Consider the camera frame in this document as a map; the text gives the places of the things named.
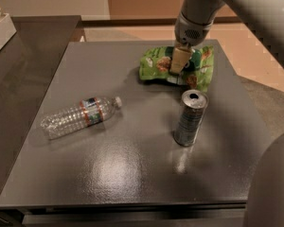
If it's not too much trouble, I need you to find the clear plastic water bottle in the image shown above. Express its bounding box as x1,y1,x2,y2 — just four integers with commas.
41,96,122,140

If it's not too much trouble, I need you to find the silver aluminium drink can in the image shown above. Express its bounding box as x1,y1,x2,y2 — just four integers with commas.
174,90,208,147

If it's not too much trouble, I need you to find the dark side counter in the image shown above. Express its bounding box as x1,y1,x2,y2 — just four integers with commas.
0,15,80,194

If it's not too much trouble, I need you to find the white box on counter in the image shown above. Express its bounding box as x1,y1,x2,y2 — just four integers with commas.
0,13,17,50

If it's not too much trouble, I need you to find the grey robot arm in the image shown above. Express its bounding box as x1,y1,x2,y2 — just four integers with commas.
175,0,284,227

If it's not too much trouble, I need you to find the green rice chip bag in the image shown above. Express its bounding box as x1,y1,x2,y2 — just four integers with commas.
139,45,214,92

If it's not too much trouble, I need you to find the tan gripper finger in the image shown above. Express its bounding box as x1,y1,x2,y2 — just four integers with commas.
169,46,192,75

